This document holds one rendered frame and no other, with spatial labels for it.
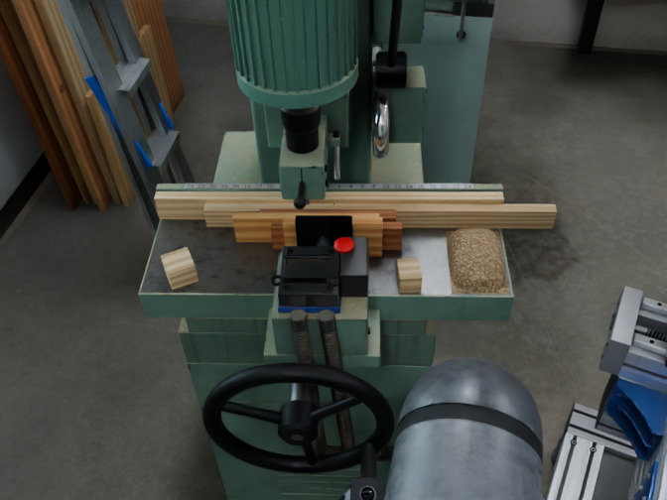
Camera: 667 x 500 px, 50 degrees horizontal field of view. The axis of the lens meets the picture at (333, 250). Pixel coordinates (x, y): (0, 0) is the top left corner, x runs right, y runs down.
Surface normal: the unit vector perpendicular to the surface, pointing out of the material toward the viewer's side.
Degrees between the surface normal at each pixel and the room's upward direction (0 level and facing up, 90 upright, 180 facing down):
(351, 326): 90
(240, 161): 0
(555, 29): 90
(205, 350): 90
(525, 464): 42
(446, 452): 18
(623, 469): 0
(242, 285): 0
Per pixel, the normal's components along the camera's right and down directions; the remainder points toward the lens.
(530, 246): -0.03, -0.70
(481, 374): 0.13, -0.90
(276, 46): -0.23, 0.70
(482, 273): -0.04, -0.22
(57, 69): 0.98, 0.08
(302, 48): 0.16, 0.70
